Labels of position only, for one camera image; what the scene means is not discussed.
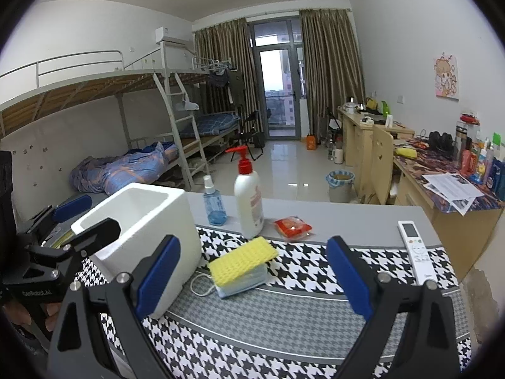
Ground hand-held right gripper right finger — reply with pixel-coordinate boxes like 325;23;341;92
327;236;462;379

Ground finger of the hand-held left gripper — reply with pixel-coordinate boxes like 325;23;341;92
31;194;94;232
59;218;121;262

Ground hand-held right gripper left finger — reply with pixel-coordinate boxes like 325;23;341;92
47;235;182;379

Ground white foam box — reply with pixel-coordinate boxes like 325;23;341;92
71;183;203;320

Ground person's left hand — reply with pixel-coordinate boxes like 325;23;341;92
6;299;60;330

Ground blue orange quilt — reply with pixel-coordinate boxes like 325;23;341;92
70;141;178;197

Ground white remote control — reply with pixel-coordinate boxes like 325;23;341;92
397;220;437;285

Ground red snack packet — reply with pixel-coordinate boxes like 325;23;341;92
274;216;313;239

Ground blue face mask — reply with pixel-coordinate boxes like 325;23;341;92
191;264;269;298

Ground yellow sponge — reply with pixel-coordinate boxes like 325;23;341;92
208;237;279;287

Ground grey trash bin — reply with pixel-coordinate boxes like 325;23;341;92
325;170;355;203

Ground blue spray bottle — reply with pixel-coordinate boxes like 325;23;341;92
203;174;227;226

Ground houndstooth table mat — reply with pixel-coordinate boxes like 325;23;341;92
73;225;472;379

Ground wooden desk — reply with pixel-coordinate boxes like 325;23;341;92
337;106;505;283

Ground white lotion pump bottle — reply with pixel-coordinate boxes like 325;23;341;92
225;146;264;239

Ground white metal bunk bed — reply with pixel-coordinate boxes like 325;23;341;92
0;39;245;192

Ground wooden chair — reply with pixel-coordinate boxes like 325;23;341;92
371;124;395;205

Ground patterned desk mat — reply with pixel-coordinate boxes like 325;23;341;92
395;138;505;212

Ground printed paper sheets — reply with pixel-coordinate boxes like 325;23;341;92
422;171;488;216

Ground black headphones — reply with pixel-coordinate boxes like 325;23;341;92
428;131;454;153

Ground blue checked mattress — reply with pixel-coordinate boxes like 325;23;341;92
196;112;240;135

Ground steel thermos flask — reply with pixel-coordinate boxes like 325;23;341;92
454;125;468;166

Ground group of toiletry bottles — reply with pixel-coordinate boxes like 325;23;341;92
460;132;505;194

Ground black folding chair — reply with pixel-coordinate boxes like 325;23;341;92
237;111;264;160

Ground dark hanging clothes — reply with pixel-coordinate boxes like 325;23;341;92
207;67;245;107

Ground white air conditioner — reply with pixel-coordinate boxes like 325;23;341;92
156;27;194;44

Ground brown curtain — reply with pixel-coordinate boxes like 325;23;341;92
193;18;261;143
299;8;365;135

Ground glass balcony door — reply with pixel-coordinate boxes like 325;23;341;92
248;16;306;140

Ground cartoon wall poster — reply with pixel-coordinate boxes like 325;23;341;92
434;55;461;99

